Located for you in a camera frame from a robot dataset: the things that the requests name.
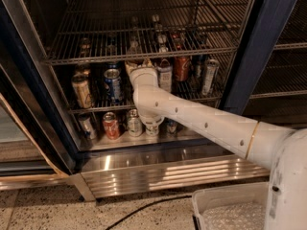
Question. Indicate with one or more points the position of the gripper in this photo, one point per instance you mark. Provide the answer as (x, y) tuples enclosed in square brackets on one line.
[(141, 71)]

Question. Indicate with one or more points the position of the clear water bottle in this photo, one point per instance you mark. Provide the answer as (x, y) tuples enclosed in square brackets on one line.
[(135, 48)]

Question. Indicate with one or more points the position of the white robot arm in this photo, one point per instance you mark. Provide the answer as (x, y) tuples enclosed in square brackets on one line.
[(281, 150)]

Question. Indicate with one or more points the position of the white label juice bottle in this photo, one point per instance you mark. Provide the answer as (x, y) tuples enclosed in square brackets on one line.
[(164, 68)]

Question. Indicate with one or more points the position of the red can bottom shelf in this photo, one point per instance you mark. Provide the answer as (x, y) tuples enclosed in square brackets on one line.
[(111, 126)]

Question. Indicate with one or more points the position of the stainless steel fridge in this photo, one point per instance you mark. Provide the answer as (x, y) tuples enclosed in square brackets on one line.
[(105, 167)]

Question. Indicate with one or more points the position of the open fridge door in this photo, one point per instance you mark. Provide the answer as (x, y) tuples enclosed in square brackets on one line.
[(31, 153)]

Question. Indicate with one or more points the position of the red Coca-Cola can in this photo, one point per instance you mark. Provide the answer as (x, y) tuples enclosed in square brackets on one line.
[(181, 67)]

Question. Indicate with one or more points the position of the blue Pepsi can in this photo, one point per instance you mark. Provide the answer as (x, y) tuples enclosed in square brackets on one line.
[(113, 85)]

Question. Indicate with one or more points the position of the dark can behind red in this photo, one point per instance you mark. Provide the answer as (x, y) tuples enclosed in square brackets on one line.
[(197, 65)]

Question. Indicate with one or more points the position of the green white can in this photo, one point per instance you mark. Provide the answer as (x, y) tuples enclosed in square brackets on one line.
[(134, 123), (152, 130)]

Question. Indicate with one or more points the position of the tall silver can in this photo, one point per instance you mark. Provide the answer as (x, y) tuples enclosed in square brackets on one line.
[(210, 71)]

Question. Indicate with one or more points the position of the blue silver can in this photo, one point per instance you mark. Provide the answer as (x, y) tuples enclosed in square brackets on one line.
[(171, 126)]

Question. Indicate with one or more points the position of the gold beverage can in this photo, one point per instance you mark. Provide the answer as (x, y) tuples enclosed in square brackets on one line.
[(82, 91)]

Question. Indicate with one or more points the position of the silver can bottom left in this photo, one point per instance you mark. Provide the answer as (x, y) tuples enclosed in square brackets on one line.
[(87, 127)]

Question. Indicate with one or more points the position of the clear plastic bin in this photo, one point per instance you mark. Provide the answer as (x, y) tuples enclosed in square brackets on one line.
[(235, 207)]

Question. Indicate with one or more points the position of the upper wire shelf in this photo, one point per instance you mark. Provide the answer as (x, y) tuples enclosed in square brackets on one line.
[(99, 30)]

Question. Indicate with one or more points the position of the middle wire shelf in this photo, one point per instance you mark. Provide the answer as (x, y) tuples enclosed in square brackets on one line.
[(188, 90)]

